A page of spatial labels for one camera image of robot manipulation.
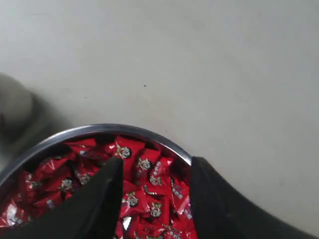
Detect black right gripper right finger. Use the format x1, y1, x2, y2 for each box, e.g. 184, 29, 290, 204
190, 157, 313, 239

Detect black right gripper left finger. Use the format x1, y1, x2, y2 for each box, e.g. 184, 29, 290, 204
1, 157, 123, 239

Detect stainless steel bowl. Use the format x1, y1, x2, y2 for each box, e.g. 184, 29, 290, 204
0, 124, 197, 239

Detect stainless steel cup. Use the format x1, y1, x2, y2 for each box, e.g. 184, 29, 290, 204
0, 73, 34, 144

